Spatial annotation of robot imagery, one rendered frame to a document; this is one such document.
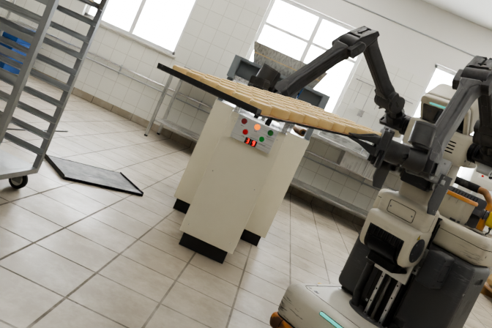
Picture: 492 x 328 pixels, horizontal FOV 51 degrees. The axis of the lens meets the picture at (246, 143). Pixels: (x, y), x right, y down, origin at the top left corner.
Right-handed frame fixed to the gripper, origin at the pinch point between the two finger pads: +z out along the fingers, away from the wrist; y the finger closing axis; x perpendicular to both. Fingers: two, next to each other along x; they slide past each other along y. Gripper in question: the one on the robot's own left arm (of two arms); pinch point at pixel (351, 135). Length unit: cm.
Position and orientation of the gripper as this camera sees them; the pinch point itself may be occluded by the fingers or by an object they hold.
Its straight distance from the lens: 134.5
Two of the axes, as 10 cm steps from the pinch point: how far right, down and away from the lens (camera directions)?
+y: -3.6, 9.2, 1.6
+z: -9.3, -3.6, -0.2
